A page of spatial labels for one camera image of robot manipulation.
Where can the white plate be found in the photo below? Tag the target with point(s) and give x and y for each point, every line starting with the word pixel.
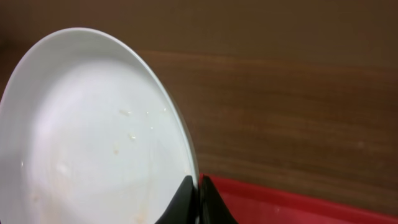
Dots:
pixel 89 135

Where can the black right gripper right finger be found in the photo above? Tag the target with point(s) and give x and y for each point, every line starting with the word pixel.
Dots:
pixel 213 210

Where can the red plastic tray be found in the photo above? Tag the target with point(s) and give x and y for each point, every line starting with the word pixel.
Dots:
pixel 249 203

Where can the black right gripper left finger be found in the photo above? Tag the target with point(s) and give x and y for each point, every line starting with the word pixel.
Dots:
pixel 182 208

